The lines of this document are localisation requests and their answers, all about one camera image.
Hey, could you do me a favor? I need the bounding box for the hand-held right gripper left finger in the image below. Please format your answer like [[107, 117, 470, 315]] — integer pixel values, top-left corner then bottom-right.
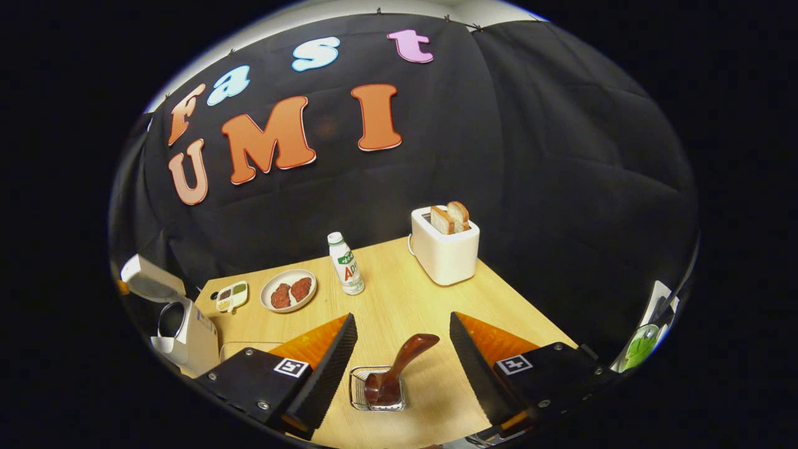
[[195, 313, 358, 441]]

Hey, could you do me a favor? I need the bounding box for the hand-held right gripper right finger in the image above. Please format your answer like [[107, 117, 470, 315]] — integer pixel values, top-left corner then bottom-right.
[[449, 311, 615, 437]]

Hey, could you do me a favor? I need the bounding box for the metal wire chopstick holder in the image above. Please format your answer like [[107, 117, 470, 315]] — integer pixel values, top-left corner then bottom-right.
[[349, 365, 407, 412]]

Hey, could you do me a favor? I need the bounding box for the brown wooden spoon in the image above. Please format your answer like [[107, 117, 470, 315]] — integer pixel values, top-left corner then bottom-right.
[[365, 334, 440, 406]]

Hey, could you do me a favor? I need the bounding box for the white rice cooker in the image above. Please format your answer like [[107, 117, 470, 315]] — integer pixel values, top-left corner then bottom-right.
[[120, 254, 220, 378]]

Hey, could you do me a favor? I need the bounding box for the white drink bottle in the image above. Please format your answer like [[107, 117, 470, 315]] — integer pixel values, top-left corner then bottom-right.
[[327, 232, 366, 296]]

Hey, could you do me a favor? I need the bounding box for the white round plate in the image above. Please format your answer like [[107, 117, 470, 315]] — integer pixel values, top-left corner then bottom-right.
[[260, 269, 317, 313]]

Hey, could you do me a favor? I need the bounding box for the white toaster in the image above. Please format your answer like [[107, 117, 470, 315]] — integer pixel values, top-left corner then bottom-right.
[[408, 206, 481, 286]]

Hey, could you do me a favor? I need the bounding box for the white divided bean dish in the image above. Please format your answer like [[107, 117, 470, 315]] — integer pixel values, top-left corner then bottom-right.
[[216, 281, 249, 314]]

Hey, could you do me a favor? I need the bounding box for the toast slice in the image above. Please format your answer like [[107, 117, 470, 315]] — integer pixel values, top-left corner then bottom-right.
[[446, 201, 470, 233], [430, 206, 456, 235]]

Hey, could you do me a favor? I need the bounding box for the green object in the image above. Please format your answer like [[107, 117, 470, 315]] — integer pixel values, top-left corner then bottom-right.
[[622, 324, 660, 370]]

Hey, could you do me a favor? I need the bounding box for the black backdrop cloth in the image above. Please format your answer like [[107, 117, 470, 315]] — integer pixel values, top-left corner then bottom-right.
[[109, 12, 699, 369]]

